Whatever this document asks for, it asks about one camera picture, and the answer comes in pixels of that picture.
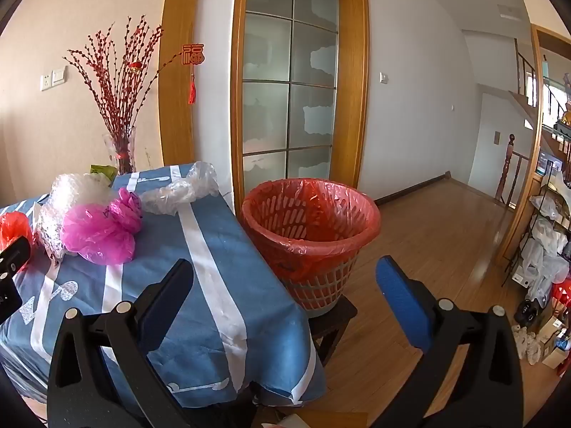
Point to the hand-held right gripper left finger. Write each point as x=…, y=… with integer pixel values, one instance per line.
x=166, y=303

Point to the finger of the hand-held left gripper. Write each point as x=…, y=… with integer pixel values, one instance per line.
x=8, y=298
x=15, y=256

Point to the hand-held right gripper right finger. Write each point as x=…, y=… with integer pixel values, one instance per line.
x=401, y=303

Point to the red plastic bag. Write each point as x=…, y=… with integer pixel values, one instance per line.
x=13, y=227

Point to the beige lattice waste basket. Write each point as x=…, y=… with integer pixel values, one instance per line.
x=328, y=310

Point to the dark wooden stool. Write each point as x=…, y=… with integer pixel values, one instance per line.
x=332, y=327

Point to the blue white striped tablecloth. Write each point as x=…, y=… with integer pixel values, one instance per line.
x=214, y=240

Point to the clear bubble wrap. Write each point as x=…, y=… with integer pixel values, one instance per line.
x=71, y=196

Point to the pink plastic bag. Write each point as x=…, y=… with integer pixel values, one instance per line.
x=98, y=236

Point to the clear plastic bag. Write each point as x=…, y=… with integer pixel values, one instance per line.
x=178, y=194

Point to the red bin liner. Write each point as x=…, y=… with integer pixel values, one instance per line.
x=312, y=232

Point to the olive green packet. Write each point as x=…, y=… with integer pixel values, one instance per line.
x=105, y=171

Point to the white bags on floor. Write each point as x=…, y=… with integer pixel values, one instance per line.
x=526, y=343

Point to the clear glass vase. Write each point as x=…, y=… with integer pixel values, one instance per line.
x=120, y=160

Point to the white plastic bags on rack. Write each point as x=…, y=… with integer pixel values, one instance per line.
x=539, y=258

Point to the black metal shelf rack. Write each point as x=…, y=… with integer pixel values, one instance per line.
x=535, y=214

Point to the cardboard box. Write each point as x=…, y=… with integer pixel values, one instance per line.
x=555, y=352

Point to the glass vase red branches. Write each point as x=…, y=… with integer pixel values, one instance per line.
x=118, y=98

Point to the wooden staircase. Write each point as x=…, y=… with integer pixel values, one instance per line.
x=519, y=98

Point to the red tasselled hanging ornament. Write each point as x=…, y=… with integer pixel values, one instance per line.
x=192, y=53

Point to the frosted glass door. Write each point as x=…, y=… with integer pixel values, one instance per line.
x=267, y=44

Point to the wooden doorway frame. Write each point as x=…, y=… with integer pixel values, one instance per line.
x=522, y=214

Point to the white wall socket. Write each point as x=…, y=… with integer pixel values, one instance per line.
x=46, y=82

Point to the wooden door frame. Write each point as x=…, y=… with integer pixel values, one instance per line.
x=352, y=98

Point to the small white wall switch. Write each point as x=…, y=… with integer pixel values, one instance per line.
x=384, y=77

